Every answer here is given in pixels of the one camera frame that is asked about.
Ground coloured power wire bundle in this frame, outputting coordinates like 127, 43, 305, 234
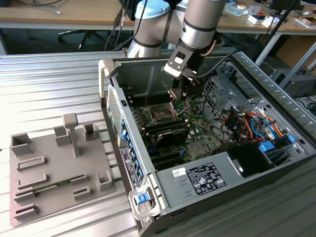
220, 108, 288, 144

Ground copper coloured hose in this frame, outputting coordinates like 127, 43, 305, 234
200, 39, 218, 58

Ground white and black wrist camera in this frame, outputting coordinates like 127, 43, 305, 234
163, 45, 194, 79

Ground black office chair base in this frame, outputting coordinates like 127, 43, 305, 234
58, 29, 107, 51

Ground green motherboard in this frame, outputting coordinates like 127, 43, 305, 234
129, 92, 224, 171

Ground white handwritten sticker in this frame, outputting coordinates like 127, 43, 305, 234
171, 167, 187, 177

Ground black expansion slots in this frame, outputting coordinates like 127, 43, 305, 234
147, 147, 187, 171

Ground green RAM stick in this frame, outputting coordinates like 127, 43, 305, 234
33, 179, 73, 193

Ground black monitor base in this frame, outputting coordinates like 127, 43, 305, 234
269, 0, 304, 10

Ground CPU socket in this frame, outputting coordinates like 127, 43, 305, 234
144, 103, 180, 124

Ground small open cardboard box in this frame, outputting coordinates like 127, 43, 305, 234
299, 17, 314, 28

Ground black camera cable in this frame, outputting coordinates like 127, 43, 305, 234
197, 50, 238, 78

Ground black power supply label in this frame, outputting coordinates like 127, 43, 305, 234
185, 161, 227, 196

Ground open grey PC case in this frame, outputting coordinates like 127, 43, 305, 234
98, 50, 316, 237

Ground black RAM slots bank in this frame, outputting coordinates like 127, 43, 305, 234
127, 83, 175, 108
142, 118, 191, 135

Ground black slanted pole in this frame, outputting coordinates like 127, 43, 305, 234
253, 0, 298, 61

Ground black graphics card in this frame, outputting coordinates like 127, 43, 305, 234
155, 128, 190, 148

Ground silver chipset heatsink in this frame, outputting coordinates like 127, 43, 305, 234
186, 142, 209, 159

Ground blue disk carrier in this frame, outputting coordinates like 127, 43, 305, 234
258, 140, 275, 154

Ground brown cardboard box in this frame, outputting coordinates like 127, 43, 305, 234
275, 34, 316, 69

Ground small white box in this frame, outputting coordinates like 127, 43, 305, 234
247, 14, 262, 25

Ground metal drive cage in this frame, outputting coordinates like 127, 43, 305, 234
201, 55, 251, 119

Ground grey parts rack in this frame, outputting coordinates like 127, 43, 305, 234
9, 113, 117, 228

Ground grey power supply unit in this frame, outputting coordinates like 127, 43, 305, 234
156, 151, 246, 208

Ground long wooden desk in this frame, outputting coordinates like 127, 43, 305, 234
0, 0, 316, 35

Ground black plastic shroud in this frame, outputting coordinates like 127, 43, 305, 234
216, 142, 275, 179

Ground grey computer on floor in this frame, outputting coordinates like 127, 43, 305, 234
271, 68, 316, 98

